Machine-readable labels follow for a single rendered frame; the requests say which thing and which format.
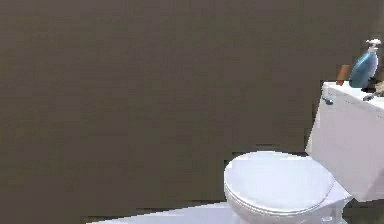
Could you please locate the white toilet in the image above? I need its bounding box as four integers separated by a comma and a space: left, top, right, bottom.
223, 80, 384, 224

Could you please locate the brown cardboard roll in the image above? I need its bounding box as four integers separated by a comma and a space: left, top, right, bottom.
335, 64, 352, 87

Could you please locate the blue soap dispenser bottle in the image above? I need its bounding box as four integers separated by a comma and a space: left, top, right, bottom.
348, 38, 382, 89

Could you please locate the small dark object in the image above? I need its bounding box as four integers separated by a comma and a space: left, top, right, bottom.
361, 77, 384, 102

